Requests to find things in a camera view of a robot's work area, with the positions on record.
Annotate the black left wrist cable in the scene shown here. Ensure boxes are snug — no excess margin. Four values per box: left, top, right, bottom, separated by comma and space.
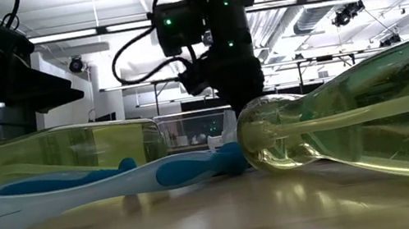
0, 0, 27, 33

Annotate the black dome ceiling camera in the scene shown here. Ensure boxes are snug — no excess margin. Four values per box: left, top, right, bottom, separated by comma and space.
67, 54, 85, 75

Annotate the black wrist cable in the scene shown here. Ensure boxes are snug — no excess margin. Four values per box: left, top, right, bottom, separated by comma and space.
100, 0, 199, 88
0, 0, 27, 33

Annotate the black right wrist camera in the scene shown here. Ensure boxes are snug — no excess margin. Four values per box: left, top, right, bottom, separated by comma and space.
173, 52, 222, 98

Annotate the clear plastic bin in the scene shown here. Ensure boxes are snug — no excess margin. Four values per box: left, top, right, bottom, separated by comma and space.
153, 103, 242, 158

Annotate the blue white dish brush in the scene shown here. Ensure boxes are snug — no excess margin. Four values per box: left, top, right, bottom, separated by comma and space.
0, 155, 140, 199
0, 140, 258, 229

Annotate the long ceiling light fixture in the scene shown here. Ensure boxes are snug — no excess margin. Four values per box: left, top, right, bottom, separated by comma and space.
27, 0, 339, 52

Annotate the black ceiling spotlight cluster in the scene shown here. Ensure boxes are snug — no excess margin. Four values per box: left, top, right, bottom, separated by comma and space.
329, 0, 368, 29

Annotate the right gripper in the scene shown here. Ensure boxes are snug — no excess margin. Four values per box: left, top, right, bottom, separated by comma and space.
213, 34, 271, 117

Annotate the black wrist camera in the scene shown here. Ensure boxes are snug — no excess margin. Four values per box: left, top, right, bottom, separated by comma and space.
0, 21, 39, 69
173, 52, 222, 98

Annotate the black frame workbench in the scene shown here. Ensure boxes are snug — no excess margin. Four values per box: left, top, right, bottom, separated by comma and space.
99, 40, 391, 126

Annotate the small black ceiling spotlight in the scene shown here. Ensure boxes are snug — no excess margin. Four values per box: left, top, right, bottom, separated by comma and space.
377, 33, 403, 48

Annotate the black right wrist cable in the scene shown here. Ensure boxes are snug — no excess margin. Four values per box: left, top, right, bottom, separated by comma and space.
100, 0, 199, 88

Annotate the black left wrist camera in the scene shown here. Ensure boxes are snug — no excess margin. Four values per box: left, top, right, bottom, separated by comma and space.
0, 21, 39, 69

